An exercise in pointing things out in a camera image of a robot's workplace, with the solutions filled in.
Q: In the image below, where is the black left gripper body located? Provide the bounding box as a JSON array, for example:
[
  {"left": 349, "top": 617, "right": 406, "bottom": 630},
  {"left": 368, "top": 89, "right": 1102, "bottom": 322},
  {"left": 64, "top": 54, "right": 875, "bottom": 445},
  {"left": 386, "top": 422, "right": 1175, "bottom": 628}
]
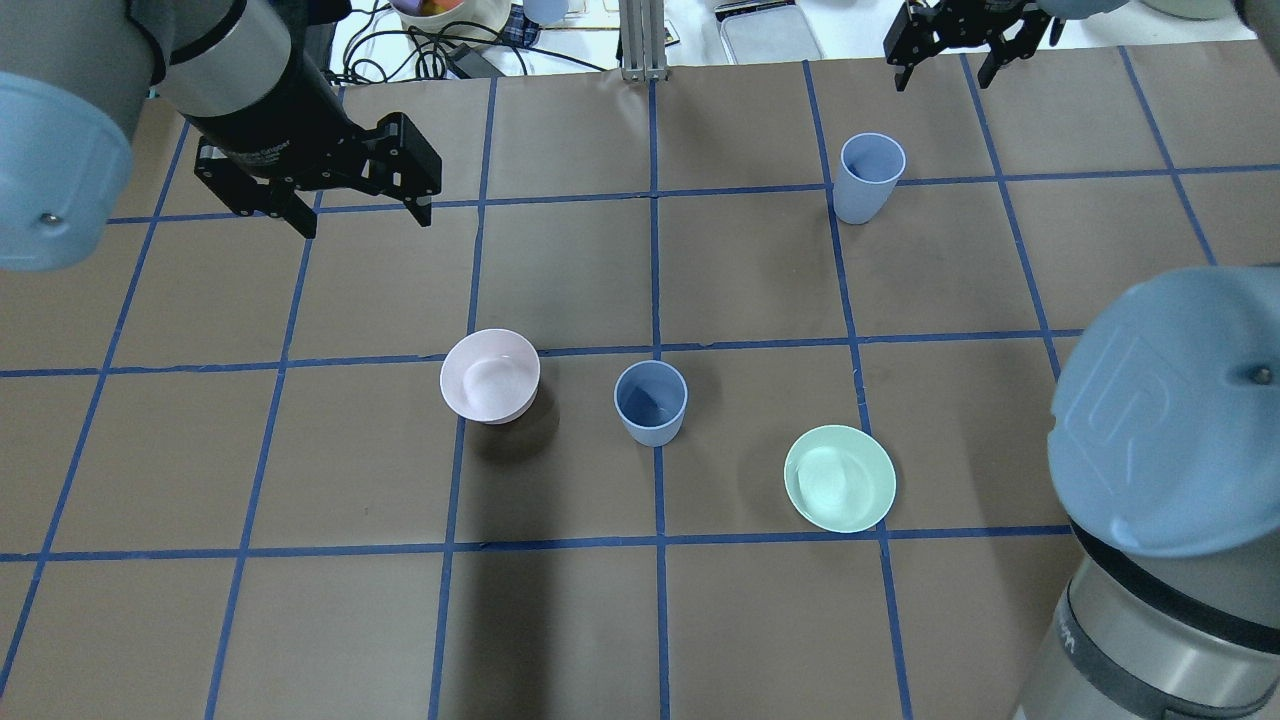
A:
[{"left": 195, "top": 111, "right": 443, "bottom": 215}]

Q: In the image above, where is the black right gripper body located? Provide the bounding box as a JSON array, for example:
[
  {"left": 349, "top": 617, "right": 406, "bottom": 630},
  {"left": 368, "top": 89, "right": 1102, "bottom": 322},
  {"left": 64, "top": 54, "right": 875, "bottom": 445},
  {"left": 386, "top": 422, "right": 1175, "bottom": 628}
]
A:
[{"left": 883, "top": 1, "right": 1066, "bottom": 68}]

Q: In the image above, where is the blue cup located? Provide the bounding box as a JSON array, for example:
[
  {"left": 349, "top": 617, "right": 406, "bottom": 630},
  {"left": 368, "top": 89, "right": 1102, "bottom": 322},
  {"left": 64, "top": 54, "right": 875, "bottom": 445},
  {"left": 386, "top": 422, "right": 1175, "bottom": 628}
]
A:
[
  {"left": 612, "top": 360, "right": 689, "bottom": 448},
  {"left": 833, "top": 132, "right": 908, "bottom": 225}
]

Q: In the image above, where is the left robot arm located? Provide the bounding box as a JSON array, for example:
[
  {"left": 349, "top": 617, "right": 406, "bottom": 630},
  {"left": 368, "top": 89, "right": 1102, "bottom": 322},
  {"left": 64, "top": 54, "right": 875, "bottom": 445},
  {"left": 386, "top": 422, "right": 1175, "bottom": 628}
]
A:
[{"left": 1, "top": 1, "right": 443, "bottom": 272}]

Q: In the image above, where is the bowl of foam blocks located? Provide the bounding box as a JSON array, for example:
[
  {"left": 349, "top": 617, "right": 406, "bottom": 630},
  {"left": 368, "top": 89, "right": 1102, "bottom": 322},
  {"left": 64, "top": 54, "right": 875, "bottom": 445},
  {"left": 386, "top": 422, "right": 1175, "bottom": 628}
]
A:
[{"left": 389, "top": 1, "right": 512, "bottom": 38}]

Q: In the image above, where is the pink bowl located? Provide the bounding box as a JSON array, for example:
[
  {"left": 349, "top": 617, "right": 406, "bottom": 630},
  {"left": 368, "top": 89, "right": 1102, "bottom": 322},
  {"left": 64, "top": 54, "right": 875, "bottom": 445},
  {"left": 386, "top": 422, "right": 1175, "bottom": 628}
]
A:
[{"left": 439, "top": 328, "right": 541, "bottom": 425}]

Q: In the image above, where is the mint green bowl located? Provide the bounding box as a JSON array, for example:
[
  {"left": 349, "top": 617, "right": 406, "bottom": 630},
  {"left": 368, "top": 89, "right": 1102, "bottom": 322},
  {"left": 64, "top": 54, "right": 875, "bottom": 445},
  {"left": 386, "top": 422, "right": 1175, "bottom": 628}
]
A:
[{"left": 783, "top": 424, "right": 899, "bottom": 534}]

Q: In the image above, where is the aluminium frame post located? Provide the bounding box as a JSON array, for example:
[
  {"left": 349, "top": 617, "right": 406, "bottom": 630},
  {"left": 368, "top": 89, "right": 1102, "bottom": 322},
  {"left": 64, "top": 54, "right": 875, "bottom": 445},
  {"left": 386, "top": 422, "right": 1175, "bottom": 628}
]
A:
[{"left": 618, "top": 0, "right": 669, "bottom": 83}]

